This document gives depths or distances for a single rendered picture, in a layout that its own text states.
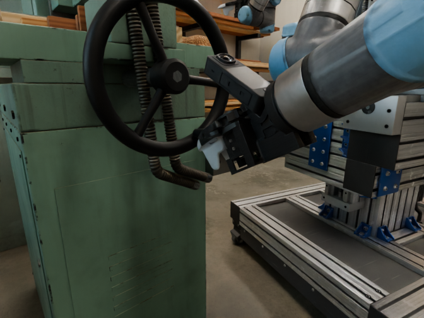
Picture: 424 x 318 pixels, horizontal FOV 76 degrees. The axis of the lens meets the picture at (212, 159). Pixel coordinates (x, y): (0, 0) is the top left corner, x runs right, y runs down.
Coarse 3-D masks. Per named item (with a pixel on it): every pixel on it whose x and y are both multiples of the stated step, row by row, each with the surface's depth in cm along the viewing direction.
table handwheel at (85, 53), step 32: (128, 0) 40; (160, 0) 44; (192, 0) 47; (96, 32) 38; (96, 64) 39; (160, 64) 45; (96, 96) 40; (160, 96) 47; (224, 96) 56; (128, 128) 44
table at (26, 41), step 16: (0, 32) 46; (16, 32) 47; (32, 32) 48; (48, 32) 50; (64, 32) 51; (80, 32) 53; (0, 48) 46; (16, 48) 47; (32, 48) 49; (48, 48) 50; (64, 48) 52; (80, 48) 54; (112, 48) 49; (128, 48) 50; (144, 48) 52; (192, 48) 70; (208, 48) 73; (0, 64) 59; (128, 64) 59; (192, 64) 71
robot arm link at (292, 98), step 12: (300, 60) 28; (288, 72) 28; (300, 72) 26; (276, 84) 29; (288, 84) 28; (300, 84) 26; (276, 96) 29; (288, 96) 28; (300, 96) 27; (288, 108) 28; (300, 108) 27; (312, 108) 26; (288, 120) 29; (300, 120) 28; (312, 120) 28; (324, 120) 27
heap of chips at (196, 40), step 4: (192, 36) 77; (196, 36) 75; (200, 36) 75; (204, 36) 76; (184, 40) 78; (188, 40) 76; (192, 40) 75; (196, 40) 74; (200, 40) 74; (204, 40) 74; (208, 40) 75; (196, 44) 74; (200, 44) 73; (204, 44) 74; (208, 44) 74
